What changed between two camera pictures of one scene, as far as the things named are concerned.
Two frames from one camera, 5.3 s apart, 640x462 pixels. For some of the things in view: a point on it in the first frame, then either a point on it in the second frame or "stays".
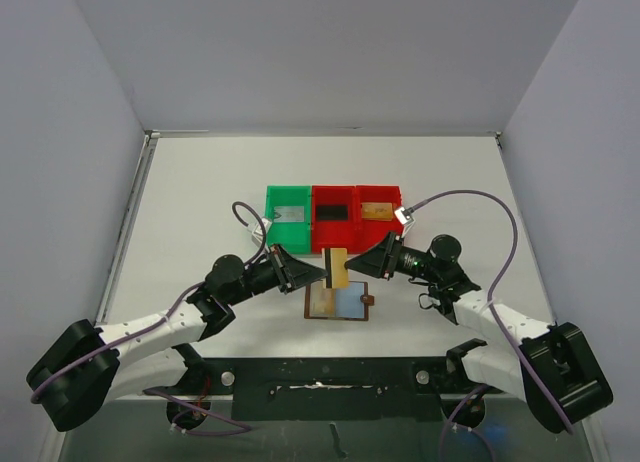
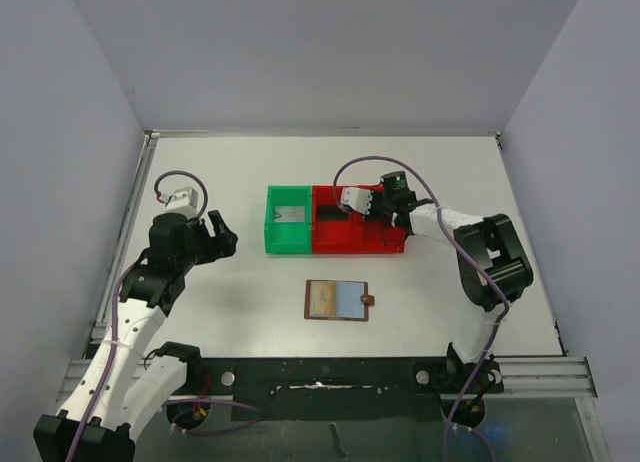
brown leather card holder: [346, 304] stays
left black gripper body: [267, 274] → [204, 248]
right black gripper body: [391, 255] → [376, 205]
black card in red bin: [331, 212] stays
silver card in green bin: [290, 214] stays
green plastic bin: [293, 237] stays
